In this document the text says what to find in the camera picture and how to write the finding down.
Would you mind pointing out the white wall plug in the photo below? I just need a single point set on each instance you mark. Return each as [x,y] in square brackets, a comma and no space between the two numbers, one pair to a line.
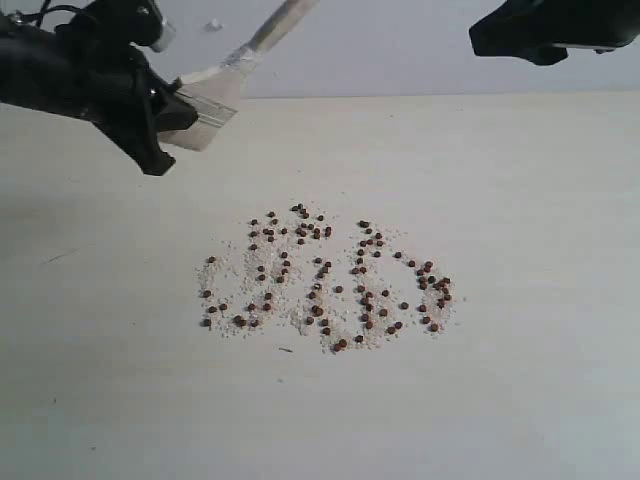
[213,25]

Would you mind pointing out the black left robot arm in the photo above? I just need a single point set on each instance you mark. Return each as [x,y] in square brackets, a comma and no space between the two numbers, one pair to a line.
[26,61]

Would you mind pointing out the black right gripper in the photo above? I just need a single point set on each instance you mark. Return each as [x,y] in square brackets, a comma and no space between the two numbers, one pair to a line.
[539,32]

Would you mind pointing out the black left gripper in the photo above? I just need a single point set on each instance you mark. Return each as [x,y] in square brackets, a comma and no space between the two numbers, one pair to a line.
[102,76]

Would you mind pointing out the pile of rice and pellets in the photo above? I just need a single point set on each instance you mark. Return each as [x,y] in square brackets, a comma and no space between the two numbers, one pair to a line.
[350,285]

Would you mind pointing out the white paint brush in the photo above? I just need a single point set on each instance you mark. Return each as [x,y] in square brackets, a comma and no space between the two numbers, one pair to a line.
[215,93]

